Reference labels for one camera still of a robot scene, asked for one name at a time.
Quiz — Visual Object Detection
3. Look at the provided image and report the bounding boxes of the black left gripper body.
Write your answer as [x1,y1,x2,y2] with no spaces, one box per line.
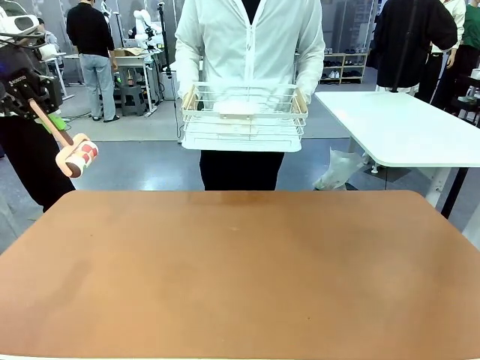
[0,66,65,113]

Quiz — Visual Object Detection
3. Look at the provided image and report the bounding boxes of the pink lint roller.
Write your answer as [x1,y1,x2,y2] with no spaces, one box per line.
[28,97,100,179]

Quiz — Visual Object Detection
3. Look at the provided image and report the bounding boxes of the white drip tray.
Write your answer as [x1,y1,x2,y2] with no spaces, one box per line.
[181,129,303,154]

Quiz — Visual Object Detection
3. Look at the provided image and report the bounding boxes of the white wire dish rack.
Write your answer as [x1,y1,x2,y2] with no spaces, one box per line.
[181,83,309,143]

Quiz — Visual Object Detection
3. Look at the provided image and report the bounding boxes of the person's left forearm white sleeve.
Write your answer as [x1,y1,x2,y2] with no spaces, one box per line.
[295,33,326,105]

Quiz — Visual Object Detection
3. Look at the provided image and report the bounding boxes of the person's right forearm white sleeve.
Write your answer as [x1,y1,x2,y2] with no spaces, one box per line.
[174,33,206,101]

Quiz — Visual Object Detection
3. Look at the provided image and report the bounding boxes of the person in green jacket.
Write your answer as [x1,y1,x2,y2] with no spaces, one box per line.
[0,114,77,213]

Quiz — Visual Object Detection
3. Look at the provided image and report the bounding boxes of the person in black top, jeans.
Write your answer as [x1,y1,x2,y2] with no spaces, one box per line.
[65,0,122,124]

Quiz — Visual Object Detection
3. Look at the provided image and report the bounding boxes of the grey step stool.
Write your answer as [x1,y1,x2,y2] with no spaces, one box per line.
[118,85,148,117]

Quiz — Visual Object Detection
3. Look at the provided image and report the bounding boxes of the cardboard box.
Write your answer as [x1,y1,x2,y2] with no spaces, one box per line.
[112,47,146,58]

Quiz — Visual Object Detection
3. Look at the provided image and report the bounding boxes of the white background desk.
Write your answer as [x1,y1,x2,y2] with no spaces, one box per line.
[63,52,164,114]

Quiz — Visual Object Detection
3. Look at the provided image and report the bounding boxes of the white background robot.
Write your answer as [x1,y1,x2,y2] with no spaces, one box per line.
[132,8,163,50]

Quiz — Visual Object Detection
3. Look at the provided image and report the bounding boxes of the black tripod pole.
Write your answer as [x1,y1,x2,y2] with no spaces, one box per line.
[156,1,182,144]

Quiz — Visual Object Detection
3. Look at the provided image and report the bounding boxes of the white plastic cutlery holder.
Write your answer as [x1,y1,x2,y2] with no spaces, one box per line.
[212,100,263,120]

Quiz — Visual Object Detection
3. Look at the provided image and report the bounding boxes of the person in white jacket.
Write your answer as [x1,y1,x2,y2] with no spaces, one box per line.
[174,0,326,192]

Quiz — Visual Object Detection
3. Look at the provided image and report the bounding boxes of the clear plastic bag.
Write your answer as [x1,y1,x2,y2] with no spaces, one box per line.
[312,146,365,192]

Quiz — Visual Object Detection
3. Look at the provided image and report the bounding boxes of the wooden shoe rack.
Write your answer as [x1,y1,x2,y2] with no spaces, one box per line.
[318,52,370,86]

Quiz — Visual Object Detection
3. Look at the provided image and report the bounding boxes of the white side table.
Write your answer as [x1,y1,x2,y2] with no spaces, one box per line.
[313,90,480,230]

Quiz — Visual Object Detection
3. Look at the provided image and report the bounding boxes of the person in black coat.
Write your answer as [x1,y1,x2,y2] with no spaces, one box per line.
[372,0,459,95]

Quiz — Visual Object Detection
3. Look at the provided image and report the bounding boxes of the person in cream top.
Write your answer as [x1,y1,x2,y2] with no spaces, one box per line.
[417,0,468,105]

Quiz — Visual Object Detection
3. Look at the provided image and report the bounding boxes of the person in green top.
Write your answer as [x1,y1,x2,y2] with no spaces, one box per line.
[445,0,480,116]

